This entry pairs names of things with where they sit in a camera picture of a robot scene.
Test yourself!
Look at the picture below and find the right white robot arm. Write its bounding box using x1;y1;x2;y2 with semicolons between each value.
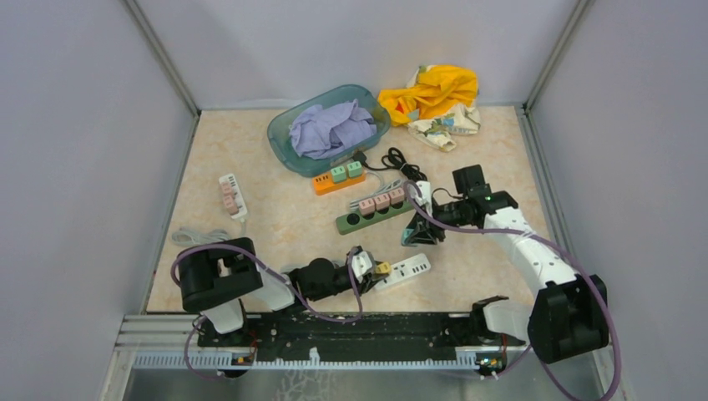
402;165;610;364

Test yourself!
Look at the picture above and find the yellow cloth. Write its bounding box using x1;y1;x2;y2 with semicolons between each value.
377;64;479;125

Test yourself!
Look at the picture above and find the orange power strip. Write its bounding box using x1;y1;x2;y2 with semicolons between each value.
311;172;366;195

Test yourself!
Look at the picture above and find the green charger plug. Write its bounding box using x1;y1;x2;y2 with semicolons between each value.
330;165;348;184
346;161;363;179

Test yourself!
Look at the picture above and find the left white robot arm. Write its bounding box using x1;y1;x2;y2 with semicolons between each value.
170;237;392;346

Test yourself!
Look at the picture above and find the green power strip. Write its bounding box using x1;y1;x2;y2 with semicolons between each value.
335;200;412;236

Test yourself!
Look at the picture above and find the purple cloth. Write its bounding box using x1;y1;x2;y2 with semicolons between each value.
289;100;377;160

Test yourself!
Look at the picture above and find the green charger plug left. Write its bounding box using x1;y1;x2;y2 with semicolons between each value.
330;165;348;184

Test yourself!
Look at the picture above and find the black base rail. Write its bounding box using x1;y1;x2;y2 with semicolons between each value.
197;312;525;369

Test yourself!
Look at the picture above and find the white power strip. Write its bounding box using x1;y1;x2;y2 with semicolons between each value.
218;174;249;221
373;253;432;291

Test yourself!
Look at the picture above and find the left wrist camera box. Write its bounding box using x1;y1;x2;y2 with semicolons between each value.
351;251;375;282

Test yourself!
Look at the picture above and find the teal plastic basin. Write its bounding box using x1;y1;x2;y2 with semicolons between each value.
266;84;391;177

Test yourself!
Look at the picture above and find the teal charger plug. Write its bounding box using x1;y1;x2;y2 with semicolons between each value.
401;229;413;246

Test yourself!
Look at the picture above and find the pink charger plug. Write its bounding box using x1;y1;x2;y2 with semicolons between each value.
357;198;377;216
387;187;406;207
372;194;391;211

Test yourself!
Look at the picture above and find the cream dinosaur print cloth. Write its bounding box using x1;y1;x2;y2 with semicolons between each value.
406;78;482;152

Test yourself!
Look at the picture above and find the yellow charger plug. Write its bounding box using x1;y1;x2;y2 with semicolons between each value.
374;261;392;276

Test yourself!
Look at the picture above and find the green charger plug right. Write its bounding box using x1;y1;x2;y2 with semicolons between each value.
346;161;363;179

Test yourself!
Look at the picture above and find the black coiled cable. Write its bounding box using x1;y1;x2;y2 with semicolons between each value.
351;147;428;199

